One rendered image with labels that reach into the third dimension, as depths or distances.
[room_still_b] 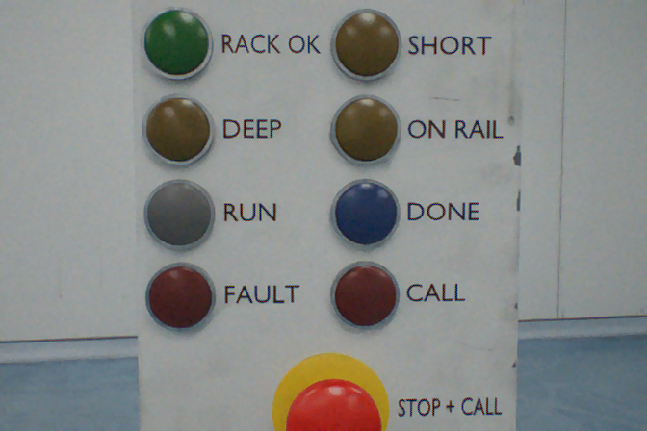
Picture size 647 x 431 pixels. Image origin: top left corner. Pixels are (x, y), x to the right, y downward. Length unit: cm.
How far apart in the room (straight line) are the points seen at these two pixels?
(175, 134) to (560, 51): 429
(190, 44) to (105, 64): 376
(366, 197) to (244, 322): 8
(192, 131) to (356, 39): 8
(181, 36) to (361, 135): 9
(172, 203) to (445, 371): 14
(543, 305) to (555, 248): 34
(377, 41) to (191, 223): 11
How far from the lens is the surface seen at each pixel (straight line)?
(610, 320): 481
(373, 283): 32
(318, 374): 34
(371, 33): 32
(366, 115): 32
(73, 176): 408
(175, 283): 32
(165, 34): 32
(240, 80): 33
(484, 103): 34
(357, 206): 32
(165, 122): 32
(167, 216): 32
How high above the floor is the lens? 106
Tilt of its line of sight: 5 degrees down
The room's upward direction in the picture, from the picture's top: straight up
